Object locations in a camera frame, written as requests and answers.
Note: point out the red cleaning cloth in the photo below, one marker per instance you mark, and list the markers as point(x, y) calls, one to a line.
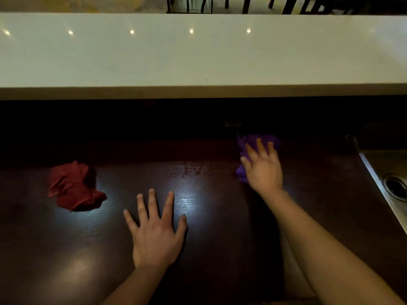
point(71, 187)

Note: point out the stainless steel sink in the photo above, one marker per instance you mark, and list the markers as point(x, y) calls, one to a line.
point(380, 165)

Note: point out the person's right middle finger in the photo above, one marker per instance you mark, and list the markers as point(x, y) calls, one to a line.
point(262, 147)

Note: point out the person's right hand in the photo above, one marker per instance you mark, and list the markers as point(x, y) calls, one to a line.
point(264, 174)

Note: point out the person's right thumb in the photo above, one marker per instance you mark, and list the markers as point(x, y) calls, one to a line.
point(245, 164)

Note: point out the person's left middle finger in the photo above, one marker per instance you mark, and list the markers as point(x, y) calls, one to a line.
point(153, 203)

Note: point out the person's left forearm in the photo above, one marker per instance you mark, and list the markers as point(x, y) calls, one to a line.
point(136, 287)

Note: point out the dark wooden chair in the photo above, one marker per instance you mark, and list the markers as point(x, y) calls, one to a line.
point(246, 3)
point(305, 4)
point(189, 4)

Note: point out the person's left thumb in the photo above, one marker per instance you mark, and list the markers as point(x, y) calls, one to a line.
point(182, 228)

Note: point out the person's right forearm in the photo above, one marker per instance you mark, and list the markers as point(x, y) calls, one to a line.
point(318, 250)

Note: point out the person's left little finger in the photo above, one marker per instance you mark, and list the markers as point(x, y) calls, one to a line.
point(130, 220)

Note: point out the person's left hand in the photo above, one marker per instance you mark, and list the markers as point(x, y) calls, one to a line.
point(155, 239)

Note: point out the round sink drain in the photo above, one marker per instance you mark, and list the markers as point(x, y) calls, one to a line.
point(396, 187)

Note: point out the purple cleaning cloth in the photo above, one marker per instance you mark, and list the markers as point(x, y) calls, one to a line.
point(246, 142)

